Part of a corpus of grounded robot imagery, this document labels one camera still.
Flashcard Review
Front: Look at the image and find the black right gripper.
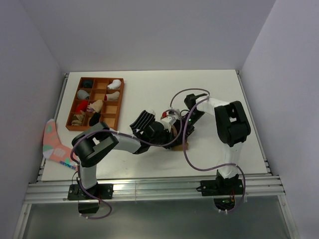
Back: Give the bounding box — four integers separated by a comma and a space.
173, 111, 205, 144

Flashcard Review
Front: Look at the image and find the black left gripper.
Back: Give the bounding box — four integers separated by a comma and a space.
150, 126, 178, 149

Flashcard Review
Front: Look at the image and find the tan ribbed sock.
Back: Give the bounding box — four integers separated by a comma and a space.
169, 125, 183, 151

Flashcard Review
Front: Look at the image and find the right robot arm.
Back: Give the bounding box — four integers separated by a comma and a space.
182, 94, 251, 194

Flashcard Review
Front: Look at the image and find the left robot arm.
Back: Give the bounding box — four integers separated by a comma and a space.
70, 121, 181, 199

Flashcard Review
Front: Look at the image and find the black white striped sock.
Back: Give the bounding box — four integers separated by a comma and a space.
130, 110, 156, 134

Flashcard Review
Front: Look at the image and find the cream rolled sock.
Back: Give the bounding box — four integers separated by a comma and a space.
105, 91, 120, 101

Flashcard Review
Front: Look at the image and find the black rolled sock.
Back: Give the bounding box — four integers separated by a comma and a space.
89, 112, 101, 126

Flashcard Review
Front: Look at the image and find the white rolled sock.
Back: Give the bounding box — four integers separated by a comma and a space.
107, 79, 122, 90

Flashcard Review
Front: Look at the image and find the beige rolled sock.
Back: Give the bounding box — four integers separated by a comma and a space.
87, 100, 103, 113

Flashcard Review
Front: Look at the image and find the brown compartment sock tray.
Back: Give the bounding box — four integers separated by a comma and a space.
66, 77, 125, 131

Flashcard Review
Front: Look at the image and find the tan patterned rolled sock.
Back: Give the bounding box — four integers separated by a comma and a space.
71, 112, 85, 126

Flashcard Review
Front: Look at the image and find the red rolled sock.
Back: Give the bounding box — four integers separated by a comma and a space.
75, 100, 88, 112

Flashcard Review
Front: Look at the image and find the grey rolled sock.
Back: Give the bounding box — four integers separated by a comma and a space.
77, 89, 90, 100

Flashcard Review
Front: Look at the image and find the dark teal rolled sock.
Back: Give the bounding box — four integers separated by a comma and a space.
82, 80, 94, 88

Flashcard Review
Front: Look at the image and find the pink patterned sock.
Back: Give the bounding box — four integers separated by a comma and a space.
42, 119, 77, 171

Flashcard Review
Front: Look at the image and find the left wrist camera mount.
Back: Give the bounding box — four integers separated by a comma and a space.
160, 115, 177, 132

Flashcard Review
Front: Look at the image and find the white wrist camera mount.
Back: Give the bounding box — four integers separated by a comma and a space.
160, 109, 180, 120

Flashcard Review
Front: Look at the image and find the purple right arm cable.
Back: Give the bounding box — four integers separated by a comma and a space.
169, 88, 247, 214

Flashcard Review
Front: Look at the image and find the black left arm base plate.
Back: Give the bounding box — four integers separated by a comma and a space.
67, 184, 113, 201

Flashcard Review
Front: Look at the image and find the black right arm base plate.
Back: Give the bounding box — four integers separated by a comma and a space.
196, 174, 244, 196

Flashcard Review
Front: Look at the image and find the aluminium frame rail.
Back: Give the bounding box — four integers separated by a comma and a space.
23, 175, 285, 204

